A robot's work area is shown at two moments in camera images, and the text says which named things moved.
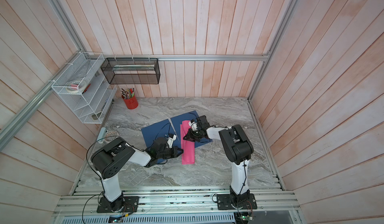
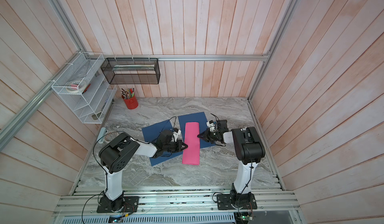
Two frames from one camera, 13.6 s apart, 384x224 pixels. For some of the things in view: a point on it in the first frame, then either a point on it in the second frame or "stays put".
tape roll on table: (111, 135) stays put
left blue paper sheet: (162, 129) stays put
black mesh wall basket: (131, 70) stays put
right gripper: (191, 138) → (206, 137)
